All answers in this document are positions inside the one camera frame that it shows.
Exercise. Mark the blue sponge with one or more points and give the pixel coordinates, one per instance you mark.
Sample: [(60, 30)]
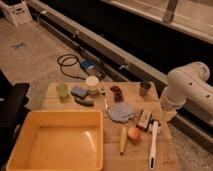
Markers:
[(79, 92)]

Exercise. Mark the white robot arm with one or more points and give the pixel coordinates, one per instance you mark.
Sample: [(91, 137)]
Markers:
[(184, 83)]

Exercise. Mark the brown chocolate bar toy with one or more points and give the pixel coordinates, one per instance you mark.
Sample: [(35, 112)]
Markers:
[(118, 96)]

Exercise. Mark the green cucumber toy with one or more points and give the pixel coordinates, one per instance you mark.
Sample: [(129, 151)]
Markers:
[(88, 103)]

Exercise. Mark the blue crumpled cloth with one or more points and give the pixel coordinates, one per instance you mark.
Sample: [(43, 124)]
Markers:
[(120, 112)]

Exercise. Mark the blue power device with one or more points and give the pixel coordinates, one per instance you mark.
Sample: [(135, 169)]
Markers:
[(87, 64)]

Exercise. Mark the green plastic cup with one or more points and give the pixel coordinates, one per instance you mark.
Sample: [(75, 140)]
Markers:
[(62, 90)]

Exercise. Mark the yellow corn toy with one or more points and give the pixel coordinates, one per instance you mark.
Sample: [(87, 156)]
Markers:
[(123, 140)]

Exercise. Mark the small brown box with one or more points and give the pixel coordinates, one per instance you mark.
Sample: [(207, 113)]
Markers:
[(143, 121)]

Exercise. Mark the orange peach toy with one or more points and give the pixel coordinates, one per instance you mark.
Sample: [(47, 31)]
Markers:
[(134, 133)]

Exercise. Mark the wooden board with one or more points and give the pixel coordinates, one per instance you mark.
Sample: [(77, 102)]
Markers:
[(136, 156)]

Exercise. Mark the yellow plastic tub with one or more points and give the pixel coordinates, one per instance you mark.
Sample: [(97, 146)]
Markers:
[(59, 140)]

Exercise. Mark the black chair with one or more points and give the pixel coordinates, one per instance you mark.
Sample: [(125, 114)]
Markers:
[(12, 112)]

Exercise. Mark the white cardboard box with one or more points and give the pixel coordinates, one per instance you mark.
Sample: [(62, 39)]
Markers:
[(17, 14)]

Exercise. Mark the white handled brush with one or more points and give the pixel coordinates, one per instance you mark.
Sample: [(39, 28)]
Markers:
[(153, 145)]

